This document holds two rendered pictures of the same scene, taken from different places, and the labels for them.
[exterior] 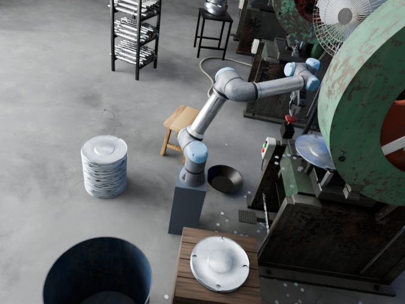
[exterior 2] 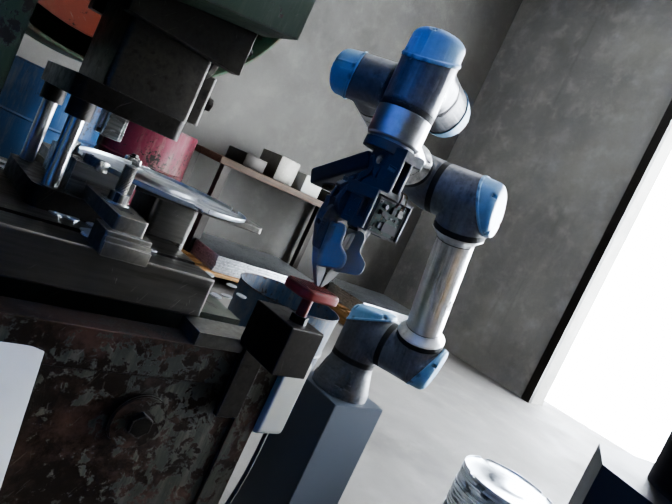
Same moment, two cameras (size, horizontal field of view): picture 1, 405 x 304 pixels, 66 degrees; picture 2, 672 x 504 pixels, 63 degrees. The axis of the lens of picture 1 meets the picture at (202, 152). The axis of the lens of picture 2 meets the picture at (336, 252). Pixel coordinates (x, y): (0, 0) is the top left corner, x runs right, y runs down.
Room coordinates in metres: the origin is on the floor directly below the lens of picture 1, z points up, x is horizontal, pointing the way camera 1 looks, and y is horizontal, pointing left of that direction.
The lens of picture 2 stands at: (2.29, -0.96, 0.88)
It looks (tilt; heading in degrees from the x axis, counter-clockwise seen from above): 4 degrees down; 141
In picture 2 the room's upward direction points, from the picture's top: 25 degrees clockwise
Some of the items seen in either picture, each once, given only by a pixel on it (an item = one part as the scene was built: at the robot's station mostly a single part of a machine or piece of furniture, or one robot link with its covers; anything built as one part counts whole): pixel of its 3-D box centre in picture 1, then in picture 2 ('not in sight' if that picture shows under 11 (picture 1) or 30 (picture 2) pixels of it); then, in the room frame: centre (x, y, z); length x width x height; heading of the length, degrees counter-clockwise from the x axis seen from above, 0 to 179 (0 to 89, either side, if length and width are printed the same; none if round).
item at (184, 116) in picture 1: (183, 134); not in sight; (2.09, 0.19, 0.16); 0.34 x 0.24 x 0.34; 167
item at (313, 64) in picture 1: (310, 69); (424, 77); (1.72, -0.49, 1.08); 0.09 x 0.08 x 0.11; 117
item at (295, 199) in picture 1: (355, 236); not in sight; (1.13, -0.91, 0.45); 0.92 x 0.12 x 0.90; 94
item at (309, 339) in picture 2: (284, 137); (265, 371); (1.68, -0.50, 0.62); 0.10 x 0.06 x 0.20; 4
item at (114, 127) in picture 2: not in sight; (112, 125); (1.39, -0.74, 0.84); 0.05 x 0.03 x 0.04; 4
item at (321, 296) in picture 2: (289, 122); (302, 310); (1.70, -0.50, 0.72); 0.07 x 0.06 x 0.08; 94
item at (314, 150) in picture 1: (321, 151); (165, 185); (1.38, -0.62, 0.78); 0.29 x 0.29 x 0.01
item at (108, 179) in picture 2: not in sight; (88, 173); (1.39, -0.75, 0.76); 0.15 x 0.09 x 0.05; 4
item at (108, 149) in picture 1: (104, 148); (509, 485); (1.52, 0.64, 0.33); 0.29 x 0.29 x 0.01
